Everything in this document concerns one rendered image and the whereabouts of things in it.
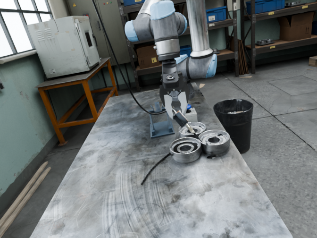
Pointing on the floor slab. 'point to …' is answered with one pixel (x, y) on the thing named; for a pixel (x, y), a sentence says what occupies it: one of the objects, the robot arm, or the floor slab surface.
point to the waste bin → (236, 121)
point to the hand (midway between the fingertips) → (177, 115)
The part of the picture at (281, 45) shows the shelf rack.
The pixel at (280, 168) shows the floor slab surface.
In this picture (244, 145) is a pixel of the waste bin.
